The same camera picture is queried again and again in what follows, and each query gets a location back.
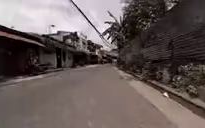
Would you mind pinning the building with red awning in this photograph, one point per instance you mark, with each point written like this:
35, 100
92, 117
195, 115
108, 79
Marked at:
10, 50

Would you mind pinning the grey asphalt road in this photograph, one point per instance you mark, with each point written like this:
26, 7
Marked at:
83, 100

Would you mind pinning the dark corrugated fence wall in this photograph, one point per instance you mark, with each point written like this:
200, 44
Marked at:
180, 40

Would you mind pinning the concrete kerb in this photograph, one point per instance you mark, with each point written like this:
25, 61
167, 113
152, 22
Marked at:
176, 91

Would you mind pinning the roadside weeds and rubble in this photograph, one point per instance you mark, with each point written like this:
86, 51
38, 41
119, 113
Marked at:
186, 80

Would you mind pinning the palm tree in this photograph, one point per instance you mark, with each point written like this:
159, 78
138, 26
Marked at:
116, 30

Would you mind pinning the pale concrete roadside strip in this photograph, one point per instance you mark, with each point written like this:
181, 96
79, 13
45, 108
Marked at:
163, 103

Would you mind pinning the leafy tree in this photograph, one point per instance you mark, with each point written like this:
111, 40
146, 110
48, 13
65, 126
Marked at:
143, 15

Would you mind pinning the row of buildings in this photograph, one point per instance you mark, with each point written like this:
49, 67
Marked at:
66, 50

